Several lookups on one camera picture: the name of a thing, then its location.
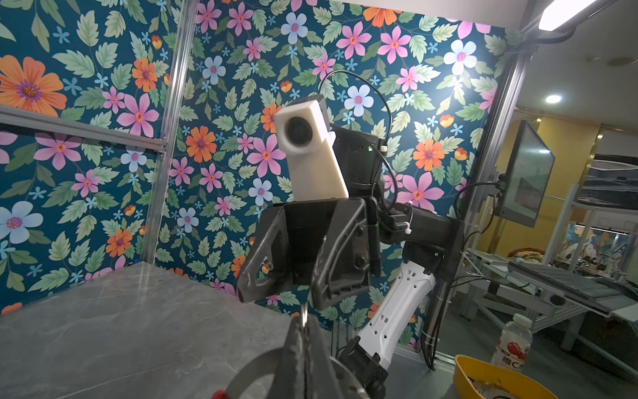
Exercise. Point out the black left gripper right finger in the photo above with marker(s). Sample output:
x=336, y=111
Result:
x=320, y=377

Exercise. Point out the yellow plastic bowl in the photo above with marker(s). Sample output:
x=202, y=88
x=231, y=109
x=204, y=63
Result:
x=474, y=378

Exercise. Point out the plastic drink bottle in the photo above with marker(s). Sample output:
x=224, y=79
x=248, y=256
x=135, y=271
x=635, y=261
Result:
x=514, y=344

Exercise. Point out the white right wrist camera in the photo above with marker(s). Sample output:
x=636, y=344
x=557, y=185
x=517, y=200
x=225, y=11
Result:
x=304, y=135

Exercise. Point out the black monitor screen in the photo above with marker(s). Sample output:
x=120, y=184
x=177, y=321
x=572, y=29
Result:
x=524, y=183

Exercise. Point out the silver keyring with keys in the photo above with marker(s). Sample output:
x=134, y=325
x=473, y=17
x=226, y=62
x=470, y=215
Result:
x=265, y=365

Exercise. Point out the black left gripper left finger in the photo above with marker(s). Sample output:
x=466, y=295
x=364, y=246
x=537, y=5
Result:
x=290, y=379

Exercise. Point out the grey keyboard on stand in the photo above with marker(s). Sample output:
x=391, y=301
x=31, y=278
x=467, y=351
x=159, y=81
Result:
x=584, y=291

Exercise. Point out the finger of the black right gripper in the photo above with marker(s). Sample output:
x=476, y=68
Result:
x=342, y=268
x=267, y=270

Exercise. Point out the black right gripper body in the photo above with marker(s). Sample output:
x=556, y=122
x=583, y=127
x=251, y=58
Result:
x=307, y=223

